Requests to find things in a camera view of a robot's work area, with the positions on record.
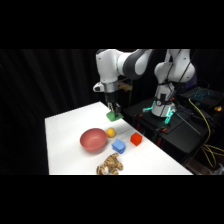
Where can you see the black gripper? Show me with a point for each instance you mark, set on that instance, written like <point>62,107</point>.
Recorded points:
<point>112,97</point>

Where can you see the green triangle block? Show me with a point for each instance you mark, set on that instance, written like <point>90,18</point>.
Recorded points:
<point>114,117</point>

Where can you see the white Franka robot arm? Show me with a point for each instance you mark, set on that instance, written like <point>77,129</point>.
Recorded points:
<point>113,66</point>

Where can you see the pink bowl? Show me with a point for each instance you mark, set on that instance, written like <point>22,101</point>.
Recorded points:
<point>93,139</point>

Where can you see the orange ball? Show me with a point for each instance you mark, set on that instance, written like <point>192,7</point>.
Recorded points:
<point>110,132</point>

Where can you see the red cube block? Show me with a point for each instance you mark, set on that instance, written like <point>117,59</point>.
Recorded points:
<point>136,138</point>

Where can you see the blue sponge block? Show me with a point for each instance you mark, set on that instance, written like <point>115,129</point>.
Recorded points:
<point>118,146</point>

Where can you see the striped tiger plush toy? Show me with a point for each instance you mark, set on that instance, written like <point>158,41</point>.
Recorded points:
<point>110,165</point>

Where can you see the black curtain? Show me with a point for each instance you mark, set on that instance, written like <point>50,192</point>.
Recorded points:
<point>43,83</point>

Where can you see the black robot stand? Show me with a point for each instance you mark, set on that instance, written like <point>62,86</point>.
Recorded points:
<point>186,133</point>

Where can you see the black laptop with lit keyboard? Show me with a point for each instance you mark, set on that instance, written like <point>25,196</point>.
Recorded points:
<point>201,95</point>

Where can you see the small yellow object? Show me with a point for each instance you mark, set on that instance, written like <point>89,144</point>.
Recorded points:
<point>218,108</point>

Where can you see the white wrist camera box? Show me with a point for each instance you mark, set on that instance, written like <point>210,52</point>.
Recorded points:
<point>98,87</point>

